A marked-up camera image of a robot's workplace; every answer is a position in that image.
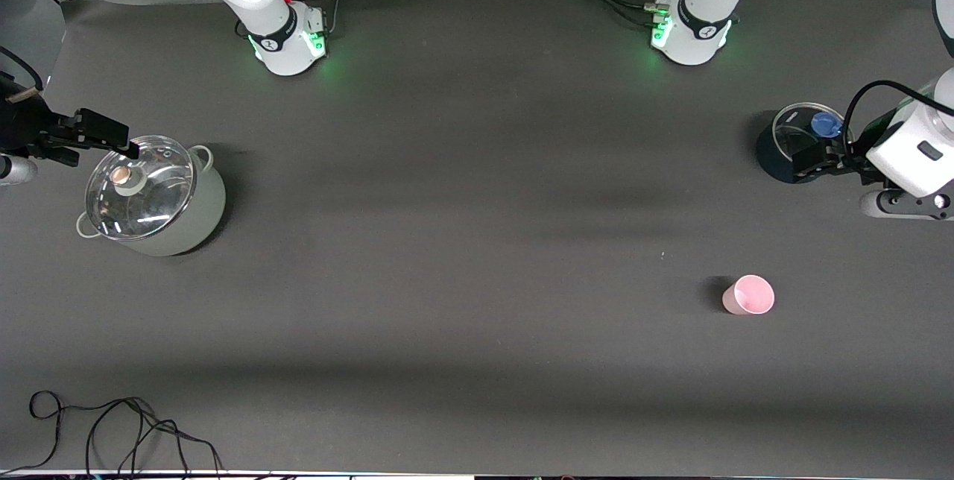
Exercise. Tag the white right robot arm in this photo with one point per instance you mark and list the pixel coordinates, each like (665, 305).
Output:
(261, 18)

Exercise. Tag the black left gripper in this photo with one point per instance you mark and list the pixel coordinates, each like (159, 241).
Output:
(852, 159)

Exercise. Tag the glass lid with beige knob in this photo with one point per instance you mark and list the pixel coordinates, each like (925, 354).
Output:
(153, 197)

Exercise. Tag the dark blue saucepan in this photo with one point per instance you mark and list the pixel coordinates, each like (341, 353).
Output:
(768, 158)

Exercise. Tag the pale green cooking pot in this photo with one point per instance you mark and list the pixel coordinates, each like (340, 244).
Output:
(203, 219)

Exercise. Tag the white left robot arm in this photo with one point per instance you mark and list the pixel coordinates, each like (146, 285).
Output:
(700, 18)

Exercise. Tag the glass lid with blue knob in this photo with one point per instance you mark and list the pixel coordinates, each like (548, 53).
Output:
(794, 126)

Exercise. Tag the pink plastic cup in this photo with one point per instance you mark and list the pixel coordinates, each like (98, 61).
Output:
(751, 295)

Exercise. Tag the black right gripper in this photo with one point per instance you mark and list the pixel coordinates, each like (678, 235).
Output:
(24, 127)

